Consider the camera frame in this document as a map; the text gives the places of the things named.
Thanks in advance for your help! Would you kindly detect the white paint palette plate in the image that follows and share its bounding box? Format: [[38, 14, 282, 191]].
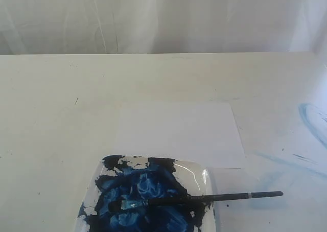
[[75, 155, 216, 231]]

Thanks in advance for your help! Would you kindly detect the white backdrop curtain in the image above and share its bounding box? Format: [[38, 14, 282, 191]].
[[1, 0, 326, 54]]

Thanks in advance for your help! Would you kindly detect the white paper sheet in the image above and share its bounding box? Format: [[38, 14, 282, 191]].
[[114, 102, 245, 169]]

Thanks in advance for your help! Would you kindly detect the black paintbrush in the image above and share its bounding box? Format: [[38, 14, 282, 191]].
[[108, 191, 284, 212]]

